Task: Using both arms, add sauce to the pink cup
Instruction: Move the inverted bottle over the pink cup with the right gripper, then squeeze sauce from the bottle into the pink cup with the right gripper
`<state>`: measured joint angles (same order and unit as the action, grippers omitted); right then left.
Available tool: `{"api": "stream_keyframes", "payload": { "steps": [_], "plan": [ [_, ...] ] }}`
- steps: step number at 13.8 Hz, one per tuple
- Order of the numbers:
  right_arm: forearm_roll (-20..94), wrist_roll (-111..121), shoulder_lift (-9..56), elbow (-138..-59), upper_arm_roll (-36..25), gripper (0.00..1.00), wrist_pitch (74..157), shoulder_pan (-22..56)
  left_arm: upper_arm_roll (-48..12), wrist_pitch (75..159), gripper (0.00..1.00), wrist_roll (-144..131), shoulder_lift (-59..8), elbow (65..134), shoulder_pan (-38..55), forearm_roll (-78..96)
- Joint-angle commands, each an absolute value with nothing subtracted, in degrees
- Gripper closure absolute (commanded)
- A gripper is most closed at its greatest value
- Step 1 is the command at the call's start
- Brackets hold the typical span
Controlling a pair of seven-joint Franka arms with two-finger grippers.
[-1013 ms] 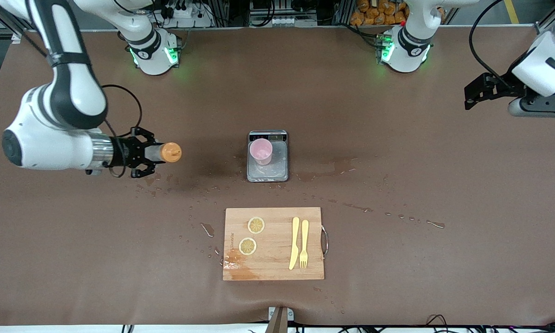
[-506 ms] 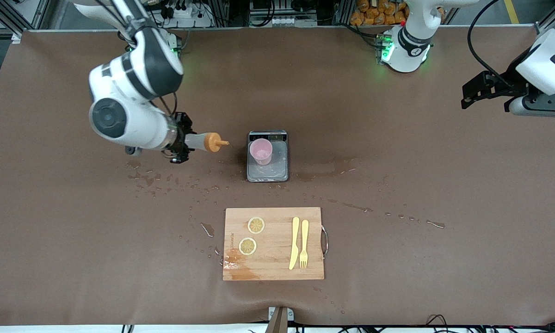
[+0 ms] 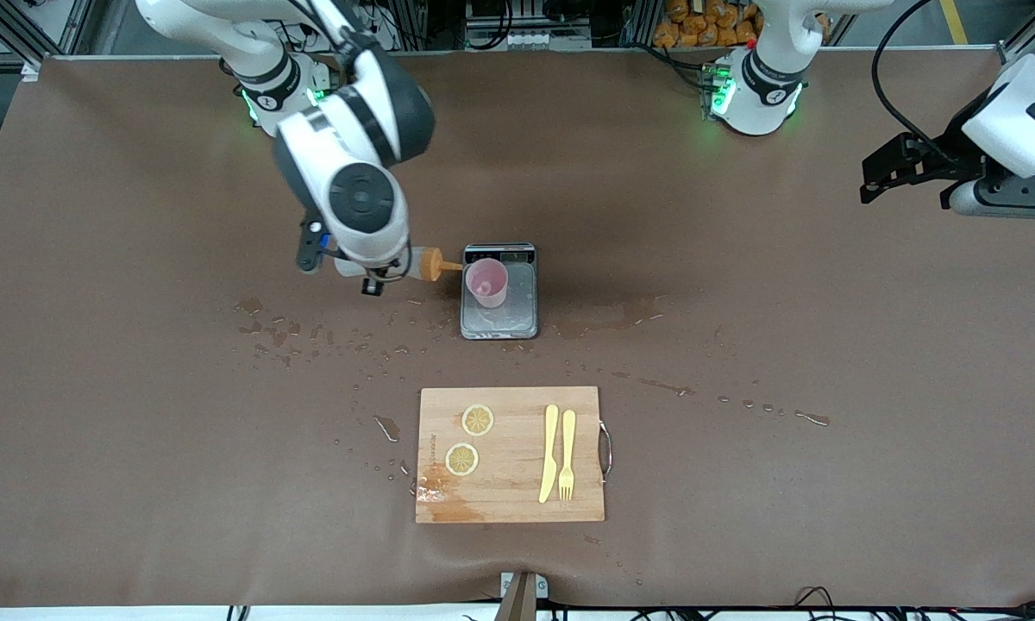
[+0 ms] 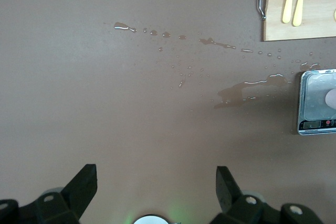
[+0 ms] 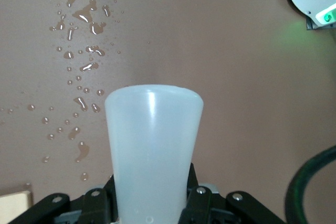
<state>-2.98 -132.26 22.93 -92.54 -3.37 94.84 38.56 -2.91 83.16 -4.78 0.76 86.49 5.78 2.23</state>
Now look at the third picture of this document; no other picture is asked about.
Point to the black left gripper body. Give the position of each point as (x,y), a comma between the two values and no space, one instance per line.
(950,153)

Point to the clear sauce bottle orange cap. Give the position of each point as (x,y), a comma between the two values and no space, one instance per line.
(435,264)

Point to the pink plastic cup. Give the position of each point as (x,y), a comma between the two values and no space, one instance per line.
(487,289)

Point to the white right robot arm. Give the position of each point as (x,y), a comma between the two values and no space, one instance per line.
(358,198)

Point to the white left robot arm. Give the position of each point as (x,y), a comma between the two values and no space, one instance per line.
(755,103)

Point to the silver digital kitchen scale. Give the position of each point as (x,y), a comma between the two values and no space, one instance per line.
(517,323)

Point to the lemon slice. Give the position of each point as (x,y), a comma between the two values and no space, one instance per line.
(461,459)
(478,420)

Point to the orange snack packets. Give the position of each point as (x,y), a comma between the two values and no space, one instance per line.
(707,21)

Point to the yellow plastic knife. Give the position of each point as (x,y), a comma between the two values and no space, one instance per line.
(549,457)

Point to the wooden cutting board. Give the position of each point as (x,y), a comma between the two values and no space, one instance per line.
(509,492)

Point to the yellow plastic fork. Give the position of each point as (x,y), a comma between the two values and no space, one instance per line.
(567,448)

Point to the aluminium frame rail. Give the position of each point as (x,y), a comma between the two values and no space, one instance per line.
(1022,39)
(69,26)

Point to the metal table edge bracket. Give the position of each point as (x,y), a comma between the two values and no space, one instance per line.
(522,595)

